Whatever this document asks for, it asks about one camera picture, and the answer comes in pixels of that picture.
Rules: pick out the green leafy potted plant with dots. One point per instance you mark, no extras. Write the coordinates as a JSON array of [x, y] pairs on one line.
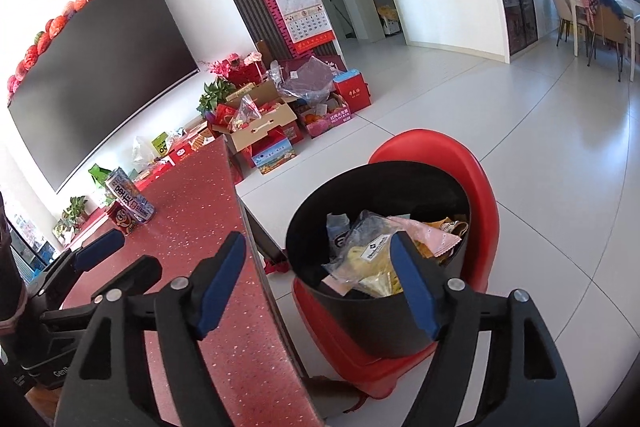
[[215, 97]]

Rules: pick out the large black television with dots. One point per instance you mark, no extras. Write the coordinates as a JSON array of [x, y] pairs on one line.
[[105, 77]]

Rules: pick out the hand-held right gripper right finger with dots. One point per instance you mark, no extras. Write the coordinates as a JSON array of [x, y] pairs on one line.
[[415, 287]]

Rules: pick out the beige dining chair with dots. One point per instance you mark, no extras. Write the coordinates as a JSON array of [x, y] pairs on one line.
[[562, 9]]

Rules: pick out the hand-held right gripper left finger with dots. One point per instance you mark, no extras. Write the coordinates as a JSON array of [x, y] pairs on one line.
[[220, 287]]

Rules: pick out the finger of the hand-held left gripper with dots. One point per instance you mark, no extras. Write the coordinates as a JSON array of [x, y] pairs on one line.
[[102, 249], [137, 274]]

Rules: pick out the wooden back dining chair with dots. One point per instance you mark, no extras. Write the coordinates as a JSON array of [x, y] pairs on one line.
[[607, 27]]

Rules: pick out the row of paper lanterns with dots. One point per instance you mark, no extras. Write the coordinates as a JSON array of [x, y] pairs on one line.
[[55, 24]]

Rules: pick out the pink flower bouquet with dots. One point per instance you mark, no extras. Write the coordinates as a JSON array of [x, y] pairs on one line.
[[235, 67]]

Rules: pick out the blue landscape print box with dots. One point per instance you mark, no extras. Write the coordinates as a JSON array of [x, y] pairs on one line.
[[272, 157]]

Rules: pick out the red wall calendar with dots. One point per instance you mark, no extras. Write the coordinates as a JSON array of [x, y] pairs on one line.
[[300, 14]]

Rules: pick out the clear plastic bag white label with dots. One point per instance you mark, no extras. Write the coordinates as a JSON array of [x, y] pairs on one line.
[[370, 242]]

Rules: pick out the small potted plant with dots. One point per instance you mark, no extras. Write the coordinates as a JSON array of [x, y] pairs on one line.
[[75, 212]]

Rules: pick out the black round bin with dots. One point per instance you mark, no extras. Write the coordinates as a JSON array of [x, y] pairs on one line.
[[380, 327]]

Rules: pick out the yellow green small box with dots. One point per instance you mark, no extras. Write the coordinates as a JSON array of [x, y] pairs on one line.
[[159, 145]]

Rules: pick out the green standing snack bag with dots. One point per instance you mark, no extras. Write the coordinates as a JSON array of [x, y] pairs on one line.
[[100, 177]]

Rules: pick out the pink stick packet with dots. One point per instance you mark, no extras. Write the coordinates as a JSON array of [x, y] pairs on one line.
[[425, 234]]

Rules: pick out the short red can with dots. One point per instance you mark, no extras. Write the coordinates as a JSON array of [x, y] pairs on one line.
[[122, 219]]

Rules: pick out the open brown cardboard box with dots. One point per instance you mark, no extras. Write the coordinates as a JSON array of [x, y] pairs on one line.
[[260, 122]]

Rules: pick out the red fruit box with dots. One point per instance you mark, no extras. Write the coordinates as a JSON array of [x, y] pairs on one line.
[[325, 119]]

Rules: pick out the red box with blue lid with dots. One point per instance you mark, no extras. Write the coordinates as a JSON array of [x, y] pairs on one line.
[[352, 92]]

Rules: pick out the white red waffle box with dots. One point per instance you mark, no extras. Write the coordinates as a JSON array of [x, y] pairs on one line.
[[181, 155]]

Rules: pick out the green blue stick packet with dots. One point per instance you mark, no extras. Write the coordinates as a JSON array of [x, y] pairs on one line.
[[337, 232]]

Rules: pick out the large clear plastic bag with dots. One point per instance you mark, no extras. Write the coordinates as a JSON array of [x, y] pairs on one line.
[[305, 79]]

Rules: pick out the orange colourful snack bag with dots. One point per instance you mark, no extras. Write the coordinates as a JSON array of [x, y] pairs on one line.
[[447, 227]]

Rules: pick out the tall blue white can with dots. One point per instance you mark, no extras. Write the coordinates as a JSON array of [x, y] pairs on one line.
[[130, 197]]

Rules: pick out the small clear plastic bag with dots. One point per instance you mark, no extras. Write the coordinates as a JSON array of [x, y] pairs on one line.
[[143, 154]]

